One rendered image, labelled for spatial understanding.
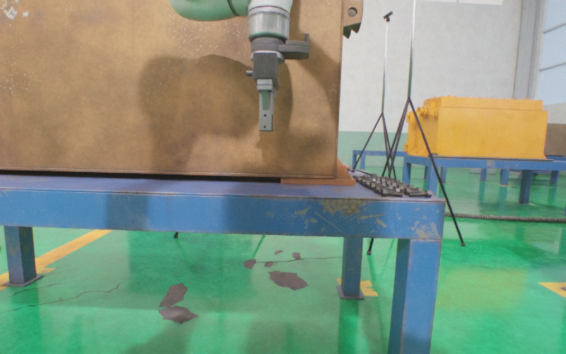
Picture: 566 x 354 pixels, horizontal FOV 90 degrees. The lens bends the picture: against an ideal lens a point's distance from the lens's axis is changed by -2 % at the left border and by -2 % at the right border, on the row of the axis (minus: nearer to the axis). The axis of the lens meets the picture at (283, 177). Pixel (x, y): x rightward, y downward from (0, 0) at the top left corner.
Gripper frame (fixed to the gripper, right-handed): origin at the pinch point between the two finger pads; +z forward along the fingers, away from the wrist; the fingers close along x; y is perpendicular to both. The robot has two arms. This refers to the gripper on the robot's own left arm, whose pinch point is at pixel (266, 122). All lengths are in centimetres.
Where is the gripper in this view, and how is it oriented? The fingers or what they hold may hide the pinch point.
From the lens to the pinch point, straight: 66.1
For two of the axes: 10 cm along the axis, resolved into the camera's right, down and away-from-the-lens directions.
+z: -0.3, 9.9, 1.2
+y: -10.0, -0.3, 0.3
